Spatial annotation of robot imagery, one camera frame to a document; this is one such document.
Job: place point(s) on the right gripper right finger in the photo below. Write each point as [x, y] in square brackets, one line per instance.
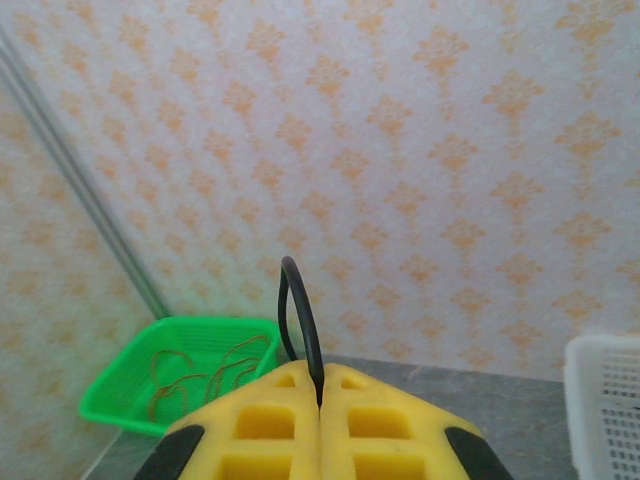
[400, 450]

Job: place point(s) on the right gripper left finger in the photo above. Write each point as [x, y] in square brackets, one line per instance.
[240, 450]

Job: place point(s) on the green plastic basket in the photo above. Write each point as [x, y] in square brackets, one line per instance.
[115, 395]

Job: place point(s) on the white plastic basket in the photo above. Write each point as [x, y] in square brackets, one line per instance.
[605, 400]

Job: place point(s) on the aluminium corner post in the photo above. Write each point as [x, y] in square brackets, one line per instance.
[75, 175]

